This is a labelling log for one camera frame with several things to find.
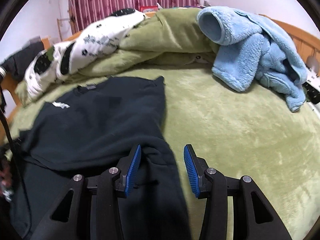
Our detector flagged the wooden bed frame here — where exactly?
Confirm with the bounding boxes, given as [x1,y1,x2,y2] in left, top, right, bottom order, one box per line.
[1,14,319,124]

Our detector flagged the wooden coat rack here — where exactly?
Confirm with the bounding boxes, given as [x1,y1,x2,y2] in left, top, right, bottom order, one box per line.
[56,18,72,41]

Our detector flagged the white black patterned quilt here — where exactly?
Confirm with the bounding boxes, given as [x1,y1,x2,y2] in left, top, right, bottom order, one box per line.
[24,8,147,101]

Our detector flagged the light blue fleece robe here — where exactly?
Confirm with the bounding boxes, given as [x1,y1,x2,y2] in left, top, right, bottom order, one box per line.
[197,6,308,112]

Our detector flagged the black sweatshirt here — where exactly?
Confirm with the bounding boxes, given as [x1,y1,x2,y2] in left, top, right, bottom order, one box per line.
[10,77,191,239]

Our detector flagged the white patterned pillow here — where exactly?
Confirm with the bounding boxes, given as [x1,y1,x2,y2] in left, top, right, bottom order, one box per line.
[303,68,319,118]

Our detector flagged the black garment on footboard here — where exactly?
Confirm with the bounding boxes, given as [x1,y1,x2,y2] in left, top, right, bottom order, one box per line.
[1,40,44,82]

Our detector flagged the red chair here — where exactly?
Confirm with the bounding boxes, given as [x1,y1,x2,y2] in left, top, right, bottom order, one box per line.
[139,5,158,13]

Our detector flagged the green plush blanket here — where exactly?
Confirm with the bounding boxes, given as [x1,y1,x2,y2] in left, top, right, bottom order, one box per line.
[16,8,219,105]

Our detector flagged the green plush bed sheet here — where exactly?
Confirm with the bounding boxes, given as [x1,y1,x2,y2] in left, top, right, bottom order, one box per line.
[4,64,320,240]

